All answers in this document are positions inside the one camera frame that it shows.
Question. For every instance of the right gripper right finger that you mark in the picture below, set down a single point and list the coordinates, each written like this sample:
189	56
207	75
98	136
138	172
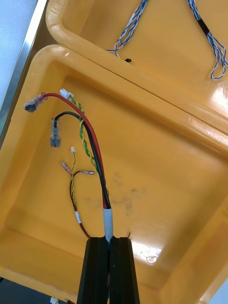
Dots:
123	273

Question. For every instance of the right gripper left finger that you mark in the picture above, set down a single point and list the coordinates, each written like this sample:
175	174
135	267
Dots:
95	273

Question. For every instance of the yellow-orange plastic bin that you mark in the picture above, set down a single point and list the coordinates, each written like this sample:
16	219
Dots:
166	190
166	47

